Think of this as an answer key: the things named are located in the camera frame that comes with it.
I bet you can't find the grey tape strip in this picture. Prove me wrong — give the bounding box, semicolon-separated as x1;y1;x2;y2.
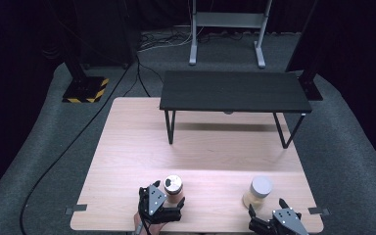
307;207;331;216
65;204;88;216

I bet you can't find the red spice jar silver lid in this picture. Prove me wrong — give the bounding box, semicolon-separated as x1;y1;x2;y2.
163;174;186;206

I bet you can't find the long black floor cable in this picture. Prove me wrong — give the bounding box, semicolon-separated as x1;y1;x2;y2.
19;53;165;235

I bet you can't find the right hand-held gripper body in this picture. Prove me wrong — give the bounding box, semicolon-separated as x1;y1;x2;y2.
248;209;309;235

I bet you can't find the yellow spice jar white lid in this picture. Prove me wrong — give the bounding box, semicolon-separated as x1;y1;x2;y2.
242;175;274;211

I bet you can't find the bundle of floor cables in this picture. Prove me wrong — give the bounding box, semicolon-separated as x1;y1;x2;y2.
138;29;194;53

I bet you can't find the black yellow striped stand base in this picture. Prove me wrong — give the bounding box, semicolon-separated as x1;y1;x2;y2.
61;75;110;104

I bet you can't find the grey metal stand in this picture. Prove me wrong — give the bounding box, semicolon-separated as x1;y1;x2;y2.
188;0;274;70

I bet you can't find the black low shelf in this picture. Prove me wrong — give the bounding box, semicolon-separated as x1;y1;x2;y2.
159;70;313;150

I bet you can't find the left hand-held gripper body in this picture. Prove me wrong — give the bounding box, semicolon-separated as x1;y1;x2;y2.
138;184;182;225

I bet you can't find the black stand post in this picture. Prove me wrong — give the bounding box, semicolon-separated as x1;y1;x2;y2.
297;48;325;102

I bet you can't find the person's left hand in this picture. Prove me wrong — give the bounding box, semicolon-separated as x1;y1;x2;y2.
132;211;165;235

